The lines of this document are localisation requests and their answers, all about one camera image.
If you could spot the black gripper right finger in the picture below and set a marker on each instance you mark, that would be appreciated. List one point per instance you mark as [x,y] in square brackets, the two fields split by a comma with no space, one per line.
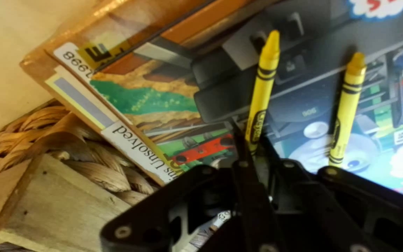
[312,221]

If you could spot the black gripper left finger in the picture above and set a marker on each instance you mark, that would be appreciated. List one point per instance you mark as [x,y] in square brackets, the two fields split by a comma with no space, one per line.
[255,209]

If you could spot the yellow crayon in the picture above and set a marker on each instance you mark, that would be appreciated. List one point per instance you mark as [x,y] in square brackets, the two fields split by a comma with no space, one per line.
[262,90]
[352,89]

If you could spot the colourful train picture book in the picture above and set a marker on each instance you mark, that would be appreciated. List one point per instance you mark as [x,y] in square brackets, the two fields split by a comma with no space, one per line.
[317,40]

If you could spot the wooden crate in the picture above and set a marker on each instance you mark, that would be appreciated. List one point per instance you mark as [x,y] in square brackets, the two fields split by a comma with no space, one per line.
[45,207]

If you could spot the woven wicker basket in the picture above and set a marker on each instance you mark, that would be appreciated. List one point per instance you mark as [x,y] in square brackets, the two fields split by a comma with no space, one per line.
[59,134]

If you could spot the brown case files box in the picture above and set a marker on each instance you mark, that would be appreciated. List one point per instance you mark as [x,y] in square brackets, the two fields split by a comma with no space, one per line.
[126,69]

